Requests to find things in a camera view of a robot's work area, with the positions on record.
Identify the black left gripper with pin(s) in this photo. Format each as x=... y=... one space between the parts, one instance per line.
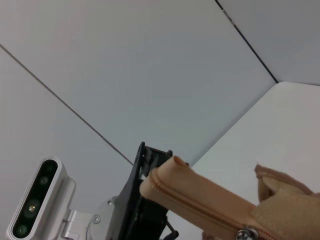
x=127 y=200

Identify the khaki canvas food bag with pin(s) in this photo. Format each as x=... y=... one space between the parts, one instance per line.
x=200 y=195

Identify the silver metal zipper pull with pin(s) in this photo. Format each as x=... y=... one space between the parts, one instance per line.
x=246 y=234

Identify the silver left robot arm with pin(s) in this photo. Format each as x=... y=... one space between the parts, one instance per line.
x=100 y=217

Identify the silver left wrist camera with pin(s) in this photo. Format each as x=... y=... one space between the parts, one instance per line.
x=32 y=200

